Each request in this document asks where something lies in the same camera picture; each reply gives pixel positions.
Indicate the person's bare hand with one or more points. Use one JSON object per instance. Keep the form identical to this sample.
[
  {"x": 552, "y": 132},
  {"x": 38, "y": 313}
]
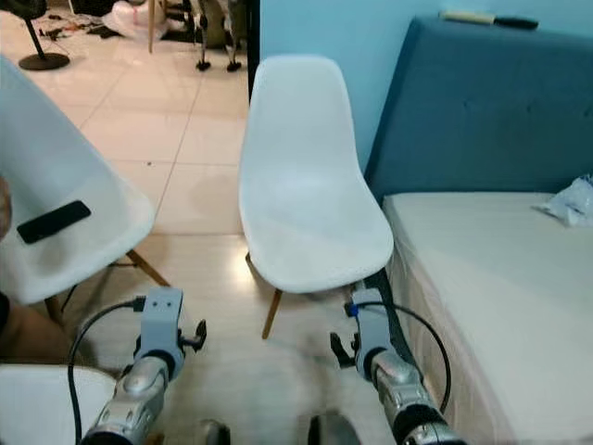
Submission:
[{"x": 5, "y": 213}]

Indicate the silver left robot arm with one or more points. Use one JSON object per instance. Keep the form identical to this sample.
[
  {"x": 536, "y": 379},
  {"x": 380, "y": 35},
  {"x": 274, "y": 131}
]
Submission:
[{"x": 134, "y": 399}]

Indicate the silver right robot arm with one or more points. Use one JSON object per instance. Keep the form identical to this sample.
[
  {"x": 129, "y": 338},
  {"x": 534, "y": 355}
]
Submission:
[{"x": 412, "y": 399}]

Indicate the white plastic chair wooden legs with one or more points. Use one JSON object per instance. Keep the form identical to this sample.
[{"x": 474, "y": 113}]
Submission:
[
  {"x": 310, "y": 195},
  {"x": 65, "y": 158}
]

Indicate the white plastic chair seat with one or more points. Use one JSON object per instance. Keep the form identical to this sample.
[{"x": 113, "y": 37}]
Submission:
[{"x": 51, "y": 408}]

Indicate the black smartphone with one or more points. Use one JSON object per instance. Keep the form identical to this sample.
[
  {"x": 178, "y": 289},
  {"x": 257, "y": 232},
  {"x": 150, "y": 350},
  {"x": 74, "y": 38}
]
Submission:
[{"x": 54, "y": 222}]

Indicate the white plastic bag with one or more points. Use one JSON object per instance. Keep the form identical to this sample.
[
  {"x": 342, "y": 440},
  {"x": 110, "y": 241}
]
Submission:
[{"x": 139, "y": 19}]

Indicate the wooden pole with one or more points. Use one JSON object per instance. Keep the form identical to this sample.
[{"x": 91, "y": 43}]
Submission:
[{"x": 152, "y": 23}]

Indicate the standing humanoid robot legs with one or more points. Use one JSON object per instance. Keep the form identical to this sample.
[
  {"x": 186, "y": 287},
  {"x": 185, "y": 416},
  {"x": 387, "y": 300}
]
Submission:
[{"x": 208, "y": 28}]

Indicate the robot's right foot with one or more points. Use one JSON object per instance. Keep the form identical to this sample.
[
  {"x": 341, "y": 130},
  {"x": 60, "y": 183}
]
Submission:
[{"x": 334, "y": 431}]

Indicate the blue upholstered bed headboard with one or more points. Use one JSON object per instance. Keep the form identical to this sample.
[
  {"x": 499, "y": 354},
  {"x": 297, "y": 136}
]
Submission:
[{"x": 482, "y": 111}]

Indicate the cream bed mattress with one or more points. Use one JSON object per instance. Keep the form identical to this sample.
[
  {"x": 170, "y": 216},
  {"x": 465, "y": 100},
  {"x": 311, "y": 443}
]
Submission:
[{"x": 500, "y": 315}]

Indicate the light blue plastic bag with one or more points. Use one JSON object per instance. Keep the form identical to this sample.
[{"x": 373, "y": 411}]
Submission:
[{"x": 570, "y": 202}]

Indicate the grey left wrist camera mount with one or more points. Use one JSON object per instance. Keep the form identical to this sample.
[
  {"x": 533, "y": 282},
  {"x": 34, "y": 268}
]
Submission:
[{"x": 162, "y": 320}]

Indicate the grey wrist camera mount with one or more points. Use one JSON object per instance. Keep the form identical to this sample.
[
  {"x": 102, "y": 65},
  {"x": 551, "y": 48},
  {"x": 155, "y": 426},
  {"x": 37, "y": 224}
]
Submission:
[
  {"x": 371, "y": 324},
  {"x": 162, "y": 320}
]

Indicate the dark door frame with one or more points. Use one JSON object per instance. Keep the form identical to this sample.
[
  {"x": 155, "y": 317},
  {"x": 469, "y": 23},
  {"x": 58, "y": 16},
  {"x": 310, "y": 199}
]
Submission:
[{"x": 254, "y": 46}]

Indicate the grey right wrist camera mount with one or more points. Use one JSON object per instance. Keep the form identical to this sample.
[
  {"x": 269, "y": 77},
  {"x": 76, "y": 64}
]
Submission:
[{"x": 371, "y": 324}]

